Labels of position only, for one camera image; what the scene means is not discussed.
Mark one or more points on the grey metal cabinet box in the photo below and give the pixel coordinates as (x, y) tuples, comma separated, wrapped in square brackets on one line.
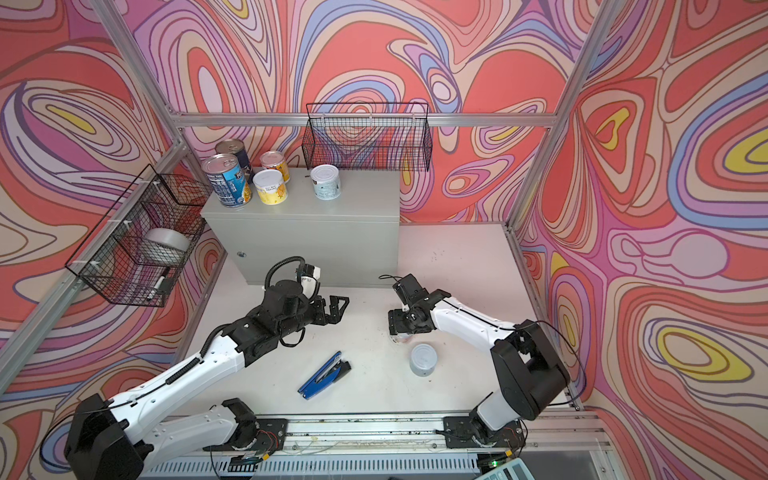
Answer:
[(353, 239)]

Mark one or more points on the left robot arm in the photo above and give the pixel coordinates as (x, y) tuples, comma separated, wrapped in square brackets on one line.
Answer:
[(130, 433)]

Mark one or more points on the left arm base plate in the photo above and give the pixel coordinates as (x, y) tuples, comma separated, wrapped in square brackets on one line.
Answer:
[(263, 436)]

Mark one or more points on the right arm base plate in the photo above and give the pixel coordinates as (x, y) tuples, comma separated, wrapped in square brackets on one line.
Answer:
[(465, 432)]

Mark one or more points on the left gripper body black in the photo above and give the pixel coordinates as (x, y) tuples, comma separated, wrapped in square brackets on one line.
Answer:
[(304, 315)]

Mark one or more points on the dark blue labelled can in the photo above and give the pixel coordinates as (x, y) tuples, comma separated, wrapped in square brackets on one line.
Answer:
[(237, 148)]

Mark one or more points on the aluminium front rail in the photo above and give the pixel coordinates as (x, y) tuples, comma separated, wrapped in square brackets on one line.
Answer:
[(382, 446)]

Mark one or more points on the white lid can back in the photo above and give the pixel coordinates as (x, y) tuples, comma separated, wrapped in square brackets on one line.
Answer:
[(270, 186)]

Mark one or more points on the blue black stapler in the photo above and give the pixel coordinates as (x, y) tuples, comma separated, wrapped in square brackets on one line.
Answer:
[(329, 373)]

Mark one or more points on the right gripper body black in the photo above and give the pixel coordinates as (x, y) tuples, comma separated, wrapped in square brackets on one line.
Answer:
[(422, 327)]

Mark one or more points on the black wire basket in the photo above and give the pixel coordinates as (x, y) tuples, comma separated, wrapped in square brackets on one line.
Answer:
[(109, 261), (381, 136)]

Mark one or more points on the small gold can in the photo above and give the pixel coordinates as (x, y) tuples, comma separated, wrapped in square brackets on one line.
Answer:
[(275, 160)]

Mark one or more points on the white lid can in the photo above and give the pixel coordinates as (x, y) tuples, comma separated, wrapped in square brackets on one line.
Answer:
[(270, 186), (326, 182), (423, 360)]

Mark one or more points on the light blue labelled can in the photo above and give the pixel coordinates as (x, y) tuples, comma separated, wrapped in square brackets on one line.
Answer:
[(228, 180)]

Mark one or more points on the white device corner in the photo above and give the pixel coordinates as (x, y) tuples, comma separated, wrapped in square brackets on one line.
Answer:
[(511, 470)]

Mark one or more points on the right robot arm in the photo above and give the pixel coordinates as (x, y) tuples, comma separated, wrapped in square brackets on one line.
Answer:
[(529, 371)]

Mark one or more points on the black wire basket left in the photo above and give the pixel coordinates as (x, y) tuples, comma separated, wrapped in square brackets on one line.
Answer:
[(109, 261)]

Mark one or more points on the white lid can front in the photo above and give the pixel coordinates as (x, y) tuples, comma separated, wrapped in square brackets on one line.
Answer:
[(326, 182)]

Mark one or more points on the white tape roll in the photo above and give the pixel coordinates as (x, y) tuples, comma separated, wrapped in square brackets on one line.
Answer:
[(164, 247)]

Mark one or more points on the black wire basket back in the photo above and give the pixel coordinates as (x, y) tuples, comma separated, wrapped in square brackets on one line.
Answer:
[(381, 136)]

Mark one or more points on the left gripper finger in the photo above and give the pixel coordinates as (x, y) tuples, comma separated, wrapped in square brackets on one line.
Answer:
[(337, 303), (333, 317)]

